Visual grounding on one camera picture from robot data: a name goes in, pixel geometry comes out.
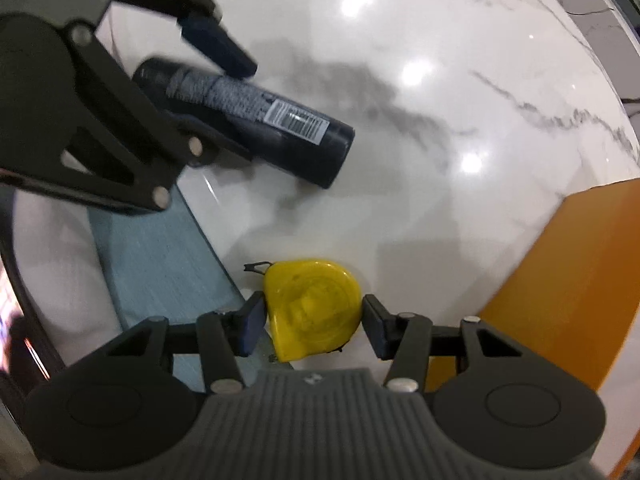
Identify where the yellow tape measure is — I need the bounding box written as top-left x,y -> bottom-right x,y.
243,258 -> 361,363

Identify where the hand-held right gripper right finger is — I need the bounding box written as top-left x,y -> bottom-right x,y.
361,294 -> 523,393

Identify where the black cylinder bottle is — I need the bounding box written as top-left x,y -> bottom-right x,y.
132,57 -> 356,190

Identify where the blue-grey mat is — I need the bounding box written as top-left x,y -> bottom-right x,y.
87,185 -> 296,396

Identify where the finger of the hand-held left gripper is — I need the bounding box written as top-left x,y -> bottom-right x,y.
55,20 -> 252,213
107,0 -> 258,79

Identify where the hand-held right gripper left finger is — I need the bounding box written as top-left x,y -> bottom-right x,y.
102,291 -> 268,395

